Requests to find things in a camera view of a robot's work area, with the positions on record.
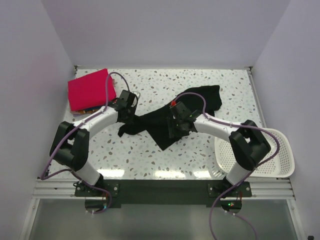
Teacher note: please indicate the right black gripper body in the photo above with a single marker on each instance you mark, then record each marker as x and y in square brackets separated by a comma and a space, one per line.
[175, 127]

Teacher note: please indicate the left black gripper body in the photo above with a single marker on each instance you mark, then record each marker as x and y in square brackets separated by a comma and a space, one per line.
[131, 110]

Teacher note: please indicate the black t shirt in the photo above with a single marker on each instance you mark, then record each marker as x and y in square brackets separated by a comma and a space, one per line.
[156, 124]

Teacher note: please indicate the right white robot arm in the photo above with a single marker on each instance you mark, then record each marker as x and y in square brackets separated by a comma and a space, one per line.
[247, 142]

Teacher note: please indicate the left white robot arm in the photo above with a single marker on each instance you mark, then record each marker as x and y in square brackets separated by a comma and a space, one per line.
[70, 146]

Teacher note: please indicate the folded orange t shirt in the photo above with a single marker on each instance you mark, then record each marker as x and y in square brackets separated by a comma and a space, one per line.
[84, 111]

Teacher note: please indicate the folded pink t shirt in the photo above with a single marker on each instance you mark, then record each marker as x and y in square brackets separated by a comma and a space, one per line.
[91, 90]

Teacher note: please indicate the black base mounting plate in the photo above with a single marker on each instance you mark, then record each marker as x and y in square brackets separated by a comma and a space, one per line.
[149, 192]

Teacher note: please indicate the white perforated plastic basket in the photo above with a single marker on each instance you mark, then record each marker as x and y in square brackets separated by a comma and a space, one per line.
[281, 166]

